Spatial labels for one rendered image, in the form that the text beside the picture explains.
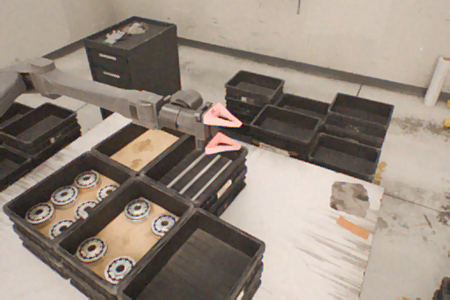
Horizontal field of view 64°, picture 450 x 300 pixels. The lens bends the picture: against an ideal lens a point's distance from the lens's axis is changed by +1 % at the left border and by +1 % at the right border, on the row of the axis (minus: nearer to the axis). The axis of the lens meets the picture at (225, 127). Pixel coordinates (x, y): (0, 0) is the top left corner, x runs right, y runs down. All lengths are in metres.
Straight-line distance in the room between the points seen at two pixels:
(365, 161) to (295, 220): 1.02
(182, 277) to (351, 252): 0.69
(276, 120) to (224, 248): 1.40
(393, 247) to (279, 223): 1.15
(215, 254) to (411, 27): 3.21
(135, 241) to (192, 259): 0.23
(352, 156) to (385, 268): 0.71
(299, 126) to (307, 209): 0.97
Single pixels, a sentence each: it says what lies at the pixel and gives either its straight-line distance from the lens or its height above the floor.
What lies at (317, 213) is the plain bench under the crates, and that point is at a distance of 1.69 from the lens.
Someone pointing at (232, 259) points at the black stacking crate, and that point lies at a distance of 1.35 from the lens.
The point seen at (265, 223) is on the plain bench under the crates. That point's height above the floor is 0.70.
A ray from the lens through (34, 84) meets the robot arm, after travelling 1.18.
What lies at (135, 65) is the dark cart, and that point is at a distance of 2.79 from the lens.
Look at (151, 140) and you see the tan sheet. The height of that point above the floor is 0.83.
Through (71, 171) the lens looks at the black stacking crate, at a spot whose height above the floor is 0.89.
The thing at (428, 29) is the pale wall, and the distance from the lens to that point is 4.05.
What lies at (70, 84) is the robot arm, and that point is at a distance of 1.06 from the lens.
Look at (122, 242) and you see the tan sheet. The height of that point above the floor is 0.83.
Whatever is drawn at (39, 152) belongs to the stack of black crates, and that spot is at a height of 0.49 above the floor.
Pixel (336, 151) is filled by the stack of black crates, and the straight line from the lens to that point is 2.57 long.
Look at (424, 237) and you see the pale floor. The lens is 2.76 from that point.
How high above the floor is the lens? 1.94
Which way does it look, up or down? 36 degrees down
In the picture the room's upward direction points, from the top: straight up
